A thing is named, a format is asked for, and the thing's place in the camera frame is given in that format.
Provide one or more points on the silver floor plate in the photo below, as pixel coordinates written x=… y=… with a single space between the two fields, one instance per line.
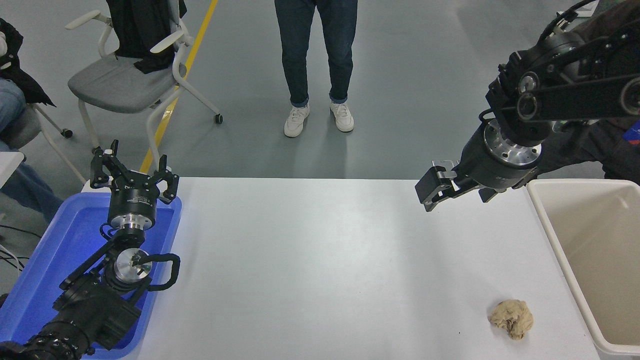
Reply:
x=442 y=164

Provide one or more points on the seated person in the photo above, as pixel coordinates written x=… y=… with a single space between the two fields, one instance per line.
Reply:
x=10 y=105

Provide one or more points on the black garment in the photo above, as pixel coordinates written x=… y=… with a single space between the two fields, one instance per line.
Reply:
x=135 y=30

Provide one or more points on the large pale plastic bin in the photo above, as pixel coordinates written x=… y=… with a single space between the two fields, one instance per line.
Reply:
x=595 y=240

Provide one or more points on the blue plastic tray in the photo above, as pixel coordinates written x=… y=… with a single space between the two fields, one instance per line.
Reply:
x=45 y=260

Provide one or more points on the white wheeled chair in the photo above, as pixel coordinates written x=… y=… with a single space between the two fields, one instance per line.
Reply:
x=25 y=127

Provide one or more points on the grey seat white frame chair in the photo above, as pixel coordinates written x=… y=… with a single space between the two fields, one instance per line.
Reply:
x=115 y=82

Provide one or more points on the small white table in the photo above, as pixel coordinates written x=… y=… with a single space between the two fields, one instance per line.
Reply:
x=7 y=165

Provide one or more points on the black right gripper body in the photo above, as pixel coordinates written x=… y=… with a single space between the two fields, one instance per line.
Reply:
x=487 y=167

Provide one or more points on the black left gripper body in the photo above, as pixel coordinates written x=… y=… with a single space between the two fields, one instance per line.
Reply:
x=132 y=200

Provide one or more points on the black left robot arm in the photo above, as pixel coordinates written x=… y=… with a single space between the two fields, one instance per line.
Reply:
x=90 y=305

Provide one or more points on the tan paper ball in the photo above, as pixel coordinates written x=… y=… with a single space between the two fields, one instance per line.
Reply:
x=512 y=317

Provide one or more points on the crouching person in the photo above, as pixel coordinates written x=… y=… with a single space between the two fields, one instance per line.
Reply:
x=620 y=155

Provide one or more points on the white furniture base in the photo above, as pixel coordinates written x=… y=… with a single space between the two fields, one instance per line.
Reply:
x=590 y=7

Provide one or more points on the blue red badge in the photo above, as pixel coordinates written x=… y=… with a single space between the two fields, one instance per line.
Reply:
x=634 y=134

